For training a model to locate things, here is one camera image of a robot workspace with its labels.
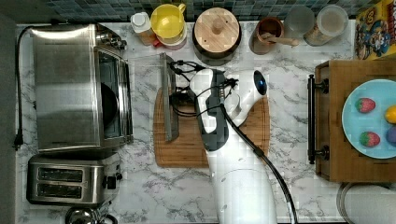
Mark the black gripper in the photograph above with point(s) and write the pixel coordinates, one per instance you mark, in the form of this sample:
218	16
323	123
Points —
182	104

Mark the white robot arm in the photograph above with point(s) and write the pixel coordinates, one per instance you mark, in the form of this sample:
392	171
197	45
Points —
242	190

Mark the stainless steel toaster oven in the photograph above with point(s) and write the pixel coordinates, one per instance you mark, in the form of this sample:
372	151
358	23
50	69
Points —
82	88

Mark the bamboo cutting board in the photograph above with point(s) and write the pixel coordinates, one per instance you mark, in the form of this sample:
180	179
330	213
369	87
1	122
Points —
187	150

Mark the wooden lid black canister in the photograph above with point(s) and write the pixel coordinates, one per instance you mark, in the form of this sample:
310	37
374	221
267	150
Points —
216	35

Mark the yellow measuring cup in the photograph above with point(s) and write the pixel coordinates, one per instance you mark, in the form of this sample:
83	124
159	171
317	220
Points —
167	21

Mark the white cap spice bottle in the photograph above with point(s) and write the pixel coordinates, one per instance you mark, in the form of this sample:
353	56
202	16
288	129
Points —
141	25

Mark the wooden pestle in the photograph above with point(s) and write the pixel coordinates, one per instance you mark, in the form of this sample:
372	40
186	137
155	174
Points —
281	40

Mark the copper cup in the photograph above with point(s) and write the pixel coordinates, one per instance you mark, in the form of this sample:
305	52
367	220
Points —
267	27

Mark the stainless steel two-slot toaster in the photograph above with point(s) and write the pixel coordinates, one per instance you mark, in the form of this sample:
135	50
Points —
84	181

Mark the steel kettle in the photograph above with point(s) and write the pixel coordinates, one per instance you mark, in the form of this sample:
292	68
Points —
85	215

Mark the clear lidded jar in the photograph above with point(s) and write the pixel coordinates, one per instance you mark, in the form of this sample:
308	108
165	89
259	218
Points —
331	22

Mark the light blue plate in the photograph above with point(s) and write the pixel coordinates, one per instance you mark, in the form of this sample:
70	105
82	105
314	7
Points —
354	123

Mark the wooden serving tray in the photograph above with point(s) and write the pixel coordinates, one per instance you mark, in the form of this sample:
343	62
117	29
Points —
345	163

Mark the upper toy strawberry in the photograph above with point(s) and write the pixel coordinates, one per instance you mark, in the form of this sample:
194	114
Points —
365	105

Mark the toy strawberry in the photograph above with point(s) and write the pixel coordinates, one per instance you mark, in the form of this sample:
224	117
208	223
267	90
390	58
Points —
369	139
365	105

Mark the lower toy strawberry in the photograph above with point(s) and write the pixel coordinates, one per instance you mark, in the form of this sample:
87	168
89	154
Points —
369	139

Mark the yellow cereal box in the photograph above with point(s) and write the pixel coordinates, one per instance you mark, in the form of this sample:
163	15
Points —
375	32

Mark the yellow toy lemon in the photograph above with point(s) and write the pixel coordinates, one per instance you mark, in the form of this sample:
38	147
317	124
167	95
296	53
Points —
390	114

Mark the purple toy fruit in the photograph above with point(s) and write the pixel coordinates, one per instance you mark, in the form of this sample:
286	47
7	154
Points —
391	135

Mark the black tray handle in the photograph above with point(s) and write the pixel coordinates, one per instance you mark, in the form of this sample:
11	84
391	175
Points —
312	86

